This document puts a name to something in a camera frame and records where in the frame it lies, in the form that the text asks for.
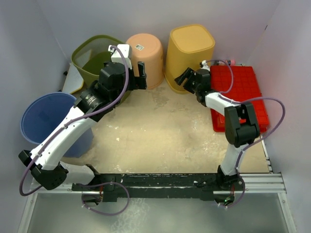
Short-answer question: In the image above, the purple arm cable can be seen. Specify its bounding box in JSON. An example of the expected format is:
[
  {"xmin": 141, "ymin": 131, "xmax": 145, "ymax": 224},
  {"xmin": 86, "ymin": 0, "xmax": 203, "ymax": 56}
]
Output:
[
  {"xmin": 18, "ymin": 45, "xmax": 130, "ymax": 197},
  {"xmin": 206, "ymin": 59, "xmax": 286, "ymax": 170}
]

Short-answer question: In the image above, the orange round plastic bucket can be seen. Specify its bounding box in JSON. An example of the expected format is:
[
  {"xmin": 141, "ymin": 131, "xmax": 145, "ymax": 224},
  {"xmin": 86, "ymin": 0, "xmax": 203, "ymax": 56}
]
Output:
[{"xmin": 126, "ymin": 33, "xmax": 164, "ymax": 89}]

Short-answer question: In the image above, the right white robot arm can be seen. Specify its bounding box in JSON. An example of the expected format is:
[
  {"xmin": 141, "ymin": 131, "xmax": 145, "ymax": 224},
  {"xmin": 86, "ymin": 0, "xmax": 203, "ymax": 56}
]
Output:
[{"xmin": 174, "ymin": 68, "xmax": 260, "ymax": 190}]

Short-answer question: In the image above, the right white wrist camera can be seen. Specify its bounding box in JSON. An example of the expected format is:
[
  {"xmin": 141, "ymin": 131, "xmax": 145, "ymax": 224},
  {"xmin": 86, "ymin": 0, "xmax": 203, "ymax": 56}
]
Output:
[{"xmin": 200, "ymin": 60, "xmax": 210, "ymax": 71}]

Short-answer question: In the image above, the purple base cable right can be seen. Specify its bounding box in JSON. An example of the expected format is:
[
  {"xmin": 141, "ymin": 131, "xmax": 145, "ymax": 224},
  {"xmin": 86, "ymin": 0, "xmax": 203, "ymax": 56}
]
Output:
[{"xmin": 217, "ymin": 179, "xmax": 246, "ymax": 209}]

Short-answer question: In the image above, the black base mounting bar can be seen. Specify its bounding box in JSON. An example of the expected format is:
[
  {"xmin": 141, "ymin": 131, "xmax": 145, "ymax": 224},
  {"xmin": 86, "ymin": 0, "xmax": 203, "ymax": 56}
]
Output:
[{"xmin": 72, "ymin": 169, "xmax": 245, "ymax": 203}]

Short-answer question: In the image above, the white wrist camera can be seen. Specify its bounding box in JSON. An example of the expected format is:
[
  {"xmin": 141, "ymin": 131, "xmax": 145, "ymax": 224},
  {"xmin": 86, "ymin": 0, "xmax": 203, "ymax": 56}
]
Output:
[
  {"xmin": 108, "ymin": 44, "xmax": 132, "ymax": 67},
  {"xmin": 200, "ymin": 60, "xmax": 210, "ymax": 71}
]

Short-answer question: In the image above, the blue round plastic bucket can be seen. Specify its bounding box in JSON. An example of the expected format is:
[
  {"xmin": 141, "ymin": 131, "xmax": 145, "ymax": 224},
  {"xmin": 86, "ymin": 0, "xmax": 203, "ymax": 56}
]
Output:
[{"xmin": 20, "ymin": 92, "xmax": 93, "ymax": 158}]

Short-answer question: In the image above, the small pink capped bottle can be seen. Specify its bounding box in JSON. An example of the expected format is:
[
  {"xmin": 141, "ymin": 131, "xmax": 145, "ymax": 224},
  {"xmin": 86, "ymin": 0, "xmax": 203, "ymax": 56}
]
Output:
[{"xmin": 218, "ymin": 59, "xmax": 236, "ymax": 66}]

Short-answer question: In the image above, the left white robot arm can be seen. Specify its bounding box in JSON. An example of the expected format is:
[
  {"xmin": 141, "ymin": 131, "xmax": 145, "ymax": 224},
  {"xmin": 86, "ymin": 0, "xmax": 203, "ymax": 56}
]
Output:
[{"xmin": 18, "ymin": 62, "xmax": 147, "ymax": 190}]

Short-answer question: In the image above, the red plastic tray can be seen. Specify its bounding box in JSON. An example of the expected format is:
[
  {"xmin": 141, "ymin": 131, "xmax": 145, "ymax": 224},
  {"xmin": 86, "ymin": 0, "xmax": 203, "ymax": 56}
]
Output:
[{"xmin": 210, "ymin": 66, "xmax": 270, "ymax": 133}]

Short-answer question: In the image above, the white yellow-edged board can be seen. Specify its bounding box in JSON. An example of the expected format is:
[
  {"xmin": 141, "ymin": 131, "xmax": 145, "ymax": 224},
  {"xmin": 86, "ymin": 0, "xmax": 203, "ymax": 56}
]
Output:
[{"xmin": 62, "ymin": 64, "xmax": 84, "ymax": 94}]

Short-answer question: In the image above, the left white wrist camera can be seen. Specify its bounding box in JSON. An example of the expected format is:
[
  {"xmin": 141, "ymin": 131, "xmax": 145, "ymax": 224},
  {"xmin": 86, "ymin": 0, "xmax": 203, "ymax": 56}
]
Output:
[{"xmin": 108, "ymin": 44, "xmax": 132, "ymax": 67}]

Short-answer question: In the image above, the green mesh plastic basket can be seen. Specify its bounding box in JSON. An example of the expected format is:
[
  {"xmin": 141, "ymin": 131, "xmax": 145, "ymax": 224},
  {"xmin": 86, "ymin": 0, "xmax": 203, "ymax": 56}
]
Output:
[{"xmin": 70, "ymin": 34, "xmax": 132, "ymax": 102}]

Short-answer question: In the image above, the yellow mesh plastic basket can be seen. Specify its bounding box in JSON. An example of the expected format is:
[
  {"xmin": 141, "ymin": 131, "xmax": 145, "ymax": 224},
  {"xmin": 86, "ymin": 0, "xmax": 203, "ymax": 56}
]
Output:
[{"xmin": 164, "ymin": 24, "xmax": 215, "ymax": 94}]

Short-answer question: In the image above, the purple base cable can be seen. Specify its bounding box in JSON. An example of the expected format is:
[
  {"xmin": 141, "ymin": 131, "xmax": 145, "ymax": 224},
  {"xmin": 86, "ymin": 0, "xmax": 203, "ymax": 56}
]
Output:
[
  {"xmin": 217, "ymin": 179, "xmax": 246, "ymax": 209},
  {"xmin": 81, "ymin": 182, "xmax": 130, "ymax": 216}
]

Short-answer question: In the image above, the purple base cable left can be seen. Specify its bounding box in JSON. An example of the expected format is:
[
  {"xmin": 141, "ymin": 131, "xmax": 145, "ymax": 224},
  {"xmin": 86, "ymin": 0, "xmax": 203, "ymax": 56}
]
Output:
[{"xmin": 81, "ymin": 182, "xmax": 130, "ymax": 216}]

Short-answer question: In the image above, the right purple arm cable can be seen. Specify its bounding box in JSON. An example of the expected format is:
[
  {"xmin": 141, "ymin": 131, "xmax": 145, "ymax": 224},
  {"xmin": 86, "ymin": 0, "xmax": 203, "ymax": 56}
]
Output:
[{"xmin": 206, "ymin": 59, "xmax": 286, "ymax": 170}]

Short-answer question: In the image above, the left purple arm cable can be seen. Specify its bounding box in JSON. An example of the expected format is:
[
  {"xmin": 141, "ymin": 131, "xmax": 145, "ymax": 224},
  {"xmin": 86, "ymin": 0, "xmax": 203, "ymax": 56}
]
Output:
[{"xmin": 18, "ymin": 45, "xmax": 130, "ymax": 197}]

